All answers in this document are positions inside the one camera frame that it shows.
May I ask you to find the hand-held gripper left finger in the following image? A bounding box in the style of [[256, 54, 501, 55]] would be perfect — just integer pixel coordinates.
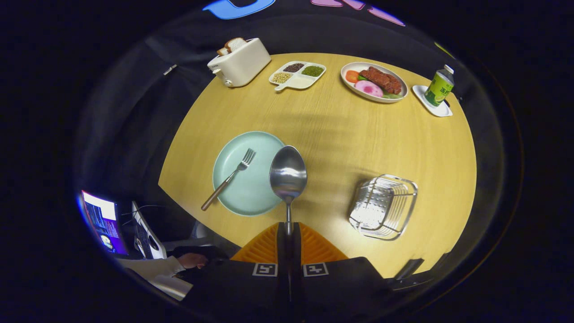
[[179, 222, 292, 317]]

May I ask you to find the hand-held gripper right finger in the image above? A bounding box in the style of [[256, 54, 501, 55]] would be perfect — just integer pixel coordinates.
[[289, 222, 395, 315]]

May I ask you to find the metal spoon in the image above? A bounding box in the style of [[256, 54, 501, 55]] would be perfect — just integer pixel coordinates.
[[269, 145, 308, 236]]

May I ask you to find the metal fork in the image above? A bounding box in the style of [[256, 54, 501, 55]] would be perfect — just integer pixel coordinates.
[[201, 148, 257, 211]]

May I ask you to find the light green plate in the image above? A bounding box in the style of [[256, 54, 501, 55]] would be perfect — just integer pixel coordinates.
[[212, 131, 287, 217]]

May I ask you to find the white laptop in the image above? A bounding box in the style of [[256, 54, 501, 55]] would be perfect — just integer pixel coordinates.
[[131, 201, 167, 260]]

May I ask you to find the white divided dish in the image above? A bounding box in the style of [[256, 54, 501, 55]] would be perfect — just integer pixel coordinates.
[[269, 61, 326, 92]]

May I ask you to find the white food plate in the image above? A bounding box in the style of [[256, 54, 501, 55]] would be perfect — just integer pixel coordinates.
[[340, 62, 409, 104]]

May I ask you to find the pink ham slice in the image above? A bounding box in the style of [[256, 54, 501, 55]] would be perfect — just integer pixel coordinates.
[[354, 80, 384, 98]]

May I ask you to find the white toaster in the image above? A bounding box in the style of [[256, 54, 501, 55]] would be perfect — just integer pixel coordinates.
[[207, 38, 272, 88]]

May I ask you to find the brown meat piece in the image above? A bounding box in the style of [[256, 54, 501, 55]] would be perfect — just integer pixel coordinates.
[[359, 66, 402, 95]]

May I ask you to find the white square coaster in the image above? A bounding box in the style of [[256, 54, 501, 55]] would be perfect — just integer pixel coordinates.
[[412, 85, 453, 118]]

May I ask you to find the green label drink bottle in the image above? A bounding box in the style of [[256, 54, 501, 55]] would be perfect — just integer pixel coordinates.
[[424, 64, 455, 107]]

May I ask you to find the metal wire basket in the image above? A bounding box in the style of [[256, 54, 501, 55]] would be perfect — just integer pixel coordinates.
[[348, 174, 418, 241]]

